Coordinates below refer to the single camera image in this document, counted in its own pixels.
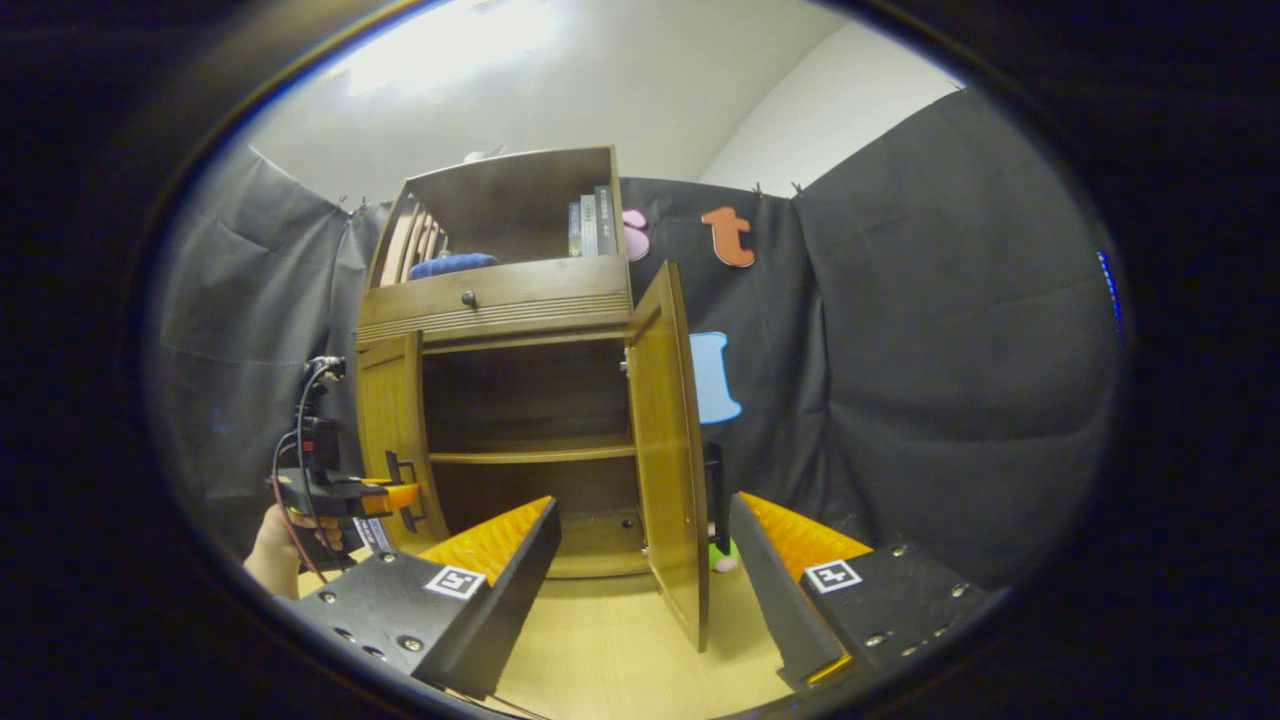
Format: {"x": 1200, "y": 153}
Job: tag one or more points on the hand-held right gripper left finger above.
{"x": 495, "y": 620}

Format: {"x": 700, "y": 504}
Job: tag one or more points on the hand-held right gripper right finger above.
{"x": 775, "y": 600}

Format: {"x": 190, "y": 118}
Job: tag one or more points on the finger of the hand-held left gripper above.
{"x": 395, "y": 497}

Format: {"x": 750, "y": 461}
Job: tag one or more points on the wooden shoe cabinet door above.
{"x": 665, "y": 450}
{"x": 385, "y": 420}

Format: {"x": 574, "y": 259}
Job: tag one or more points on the wooden double-door shoe cabinet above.
{"x": 500, "y": 318}

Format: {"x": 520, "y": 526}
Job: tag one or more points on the metal door hinge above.
{"x": 625, "y": 360}

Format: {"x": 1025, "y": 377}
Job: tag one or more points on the pink and green plush toy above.
{"x": 722, "y": 555}

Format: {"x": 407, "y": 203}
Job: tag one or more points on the wooden inner shelf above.
{"x": 530, "y": 452}

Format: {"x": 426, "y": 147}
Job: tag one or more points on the blue folded towel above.
{"x": 450, "y": 266}

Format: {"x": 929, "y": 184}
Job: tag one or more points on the wooden drawer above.
{"x": 540, "y": 285}

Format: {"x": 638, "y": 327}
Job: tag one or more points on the dark blue book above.
{"x": 575, "y": 232}

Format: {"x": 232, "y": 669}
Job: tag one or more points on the grey book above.
{"x": 589, "y": 228}

